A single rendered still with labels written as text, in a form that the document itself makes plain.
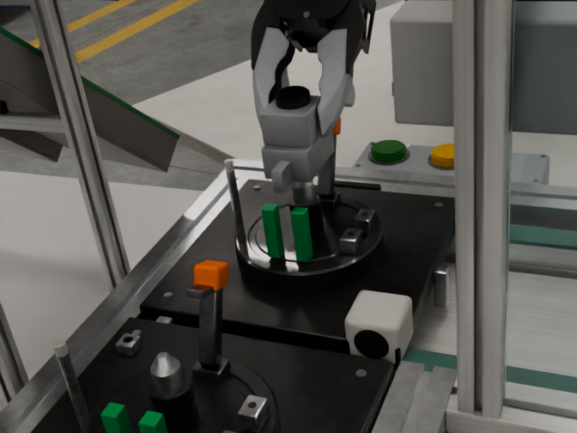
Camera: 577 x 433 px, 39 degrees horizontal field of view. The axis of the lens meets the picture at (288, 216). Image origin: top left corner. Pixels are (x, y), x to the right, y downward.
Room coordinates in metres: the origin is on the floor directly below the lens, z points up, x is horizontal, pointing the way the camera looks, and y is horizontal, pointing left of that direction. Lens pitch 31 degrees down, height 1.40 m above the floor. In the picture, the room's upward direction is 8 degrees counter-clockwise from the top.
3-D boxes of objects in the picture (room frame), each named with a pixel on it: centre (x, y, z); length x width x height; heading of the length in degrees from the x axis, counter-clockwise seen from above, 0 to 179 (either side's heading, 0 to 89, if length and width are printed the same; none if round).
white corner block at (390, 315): (0.53, -0.06, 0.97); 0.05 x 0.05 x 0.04; 64
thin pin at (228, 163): (0.66, 0.05, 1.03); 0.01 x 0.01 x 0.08
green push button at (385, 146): (0.85, -0.12, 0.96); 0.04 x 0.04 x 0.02
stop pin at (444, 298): (0.60, -0.13, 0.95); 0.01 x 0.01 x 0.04; 64
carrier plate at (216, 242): (0.66, -0.02, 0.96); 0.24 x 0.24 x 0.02; 64
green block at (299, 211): (0.61, -0.01, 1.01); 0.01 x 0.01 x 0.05; 64
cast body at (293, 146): (0.65, -0.01, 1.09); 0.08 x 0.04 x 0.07; 154
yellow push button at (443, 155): (0.81, -0.19, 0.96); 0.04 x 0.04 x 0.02
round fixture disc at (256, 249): (0.66, -0.02, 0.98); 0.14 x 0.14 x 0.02
